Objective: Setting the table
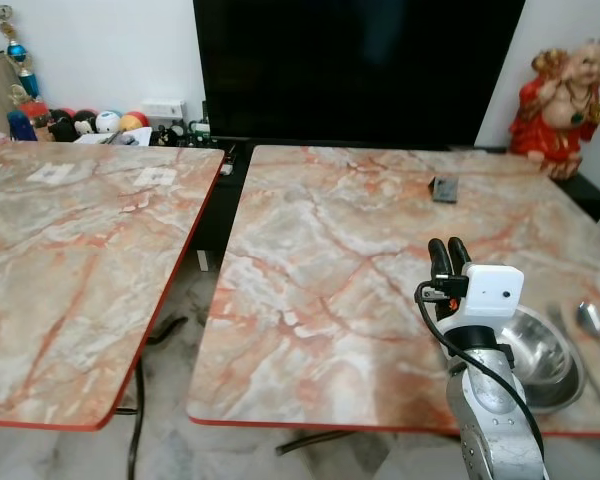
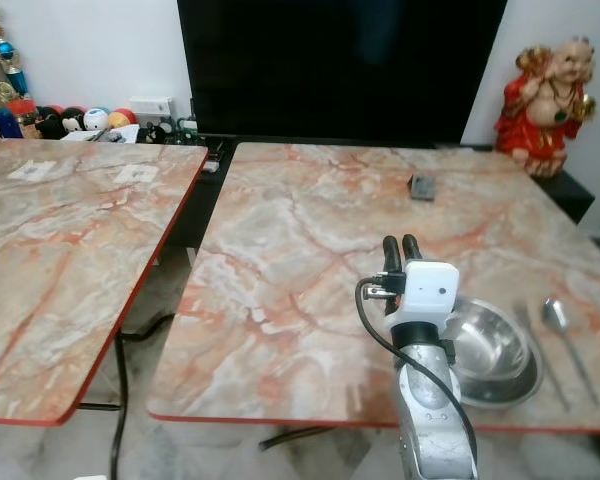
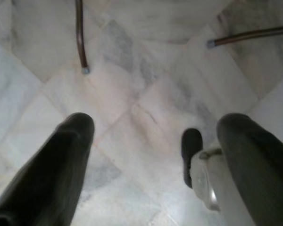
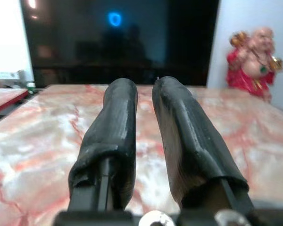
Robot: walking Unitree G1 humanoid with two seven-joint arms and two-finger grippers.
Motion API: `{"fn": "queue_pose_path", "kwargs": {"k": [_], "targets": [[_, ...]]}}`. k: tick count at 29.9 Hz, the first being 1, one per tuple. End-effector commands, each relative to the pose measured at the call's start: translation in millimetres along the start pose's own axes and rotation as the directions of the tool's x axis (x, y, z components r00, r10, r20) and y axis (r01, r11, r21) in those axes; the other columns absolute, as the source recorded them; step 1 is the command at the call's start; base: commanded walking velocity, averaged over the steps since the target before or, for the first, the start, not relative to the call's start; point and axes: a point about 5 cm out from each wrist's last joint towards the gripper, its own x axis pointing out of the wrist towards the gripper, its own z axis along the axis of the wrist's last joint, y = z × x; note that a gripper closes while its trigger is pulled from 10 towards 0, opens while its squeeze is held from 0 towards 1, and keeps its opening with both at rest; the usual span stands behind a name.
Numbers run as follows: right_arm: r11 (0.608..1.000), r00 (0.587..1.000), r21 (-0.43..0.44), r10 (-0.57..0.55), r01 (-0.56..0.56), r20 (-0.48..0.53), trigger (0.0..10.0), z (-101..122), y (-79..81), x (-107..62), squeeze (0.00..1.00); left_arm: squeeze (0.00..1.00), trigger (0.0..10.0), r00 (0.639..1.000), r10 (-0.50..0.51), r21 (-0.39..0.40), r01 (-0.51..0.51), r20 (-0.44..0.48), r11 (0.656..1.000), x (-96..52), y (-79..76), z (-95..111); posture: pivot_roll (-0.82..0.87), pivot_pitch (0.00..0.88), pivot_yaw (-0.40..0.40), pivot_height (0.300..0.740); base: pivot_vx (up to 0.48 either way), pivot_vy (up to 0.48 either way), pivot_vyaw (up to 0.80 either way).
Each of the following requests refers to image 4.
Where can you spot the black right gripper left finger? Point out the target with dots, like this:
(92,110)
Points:
(113,122)

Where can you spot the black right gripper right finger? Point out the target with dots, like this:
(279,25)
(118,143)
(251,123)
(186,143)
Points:
(191,131)

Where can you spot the black flat screen television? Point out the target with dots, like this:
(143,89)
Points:
(122,40)

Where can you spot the red laughing Buddha figurine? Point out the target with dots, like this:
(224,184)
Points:
(252,68)

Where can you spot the small green object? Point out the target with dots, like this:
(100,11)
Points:
(30,86)

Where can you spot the red-edged marble board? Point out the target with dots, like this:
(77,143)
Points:
(4,99)

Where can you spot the white box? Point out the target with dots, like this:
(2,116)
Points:
(7,75)

